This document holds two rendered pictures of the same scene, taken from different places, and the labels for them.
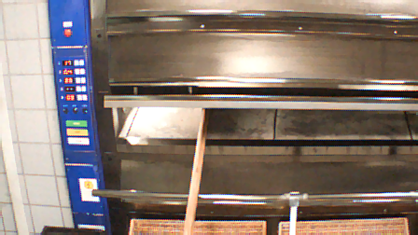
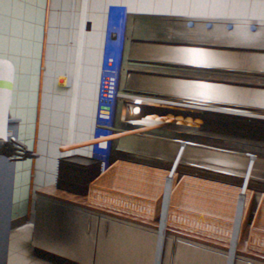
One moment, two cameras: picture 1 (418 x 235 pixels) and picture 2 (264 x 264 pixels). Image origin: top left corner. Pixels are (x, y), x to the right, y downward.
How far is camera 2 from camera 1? 1.28 m
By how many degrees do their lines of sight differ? 24
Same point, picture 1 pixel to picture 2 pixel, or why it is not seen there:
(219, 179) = (161, 147)
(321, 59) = (217, 93)
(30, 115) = (86, 102)
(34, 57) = (94, 75)
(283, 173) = (190, 150)
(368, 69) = (240, 100)
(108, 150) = (116, 125)
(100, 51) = (122, 77)
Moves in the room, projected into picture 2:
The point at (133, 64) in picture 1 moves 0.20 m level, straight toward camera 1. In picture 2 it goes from (135, 85) to (130, 85)
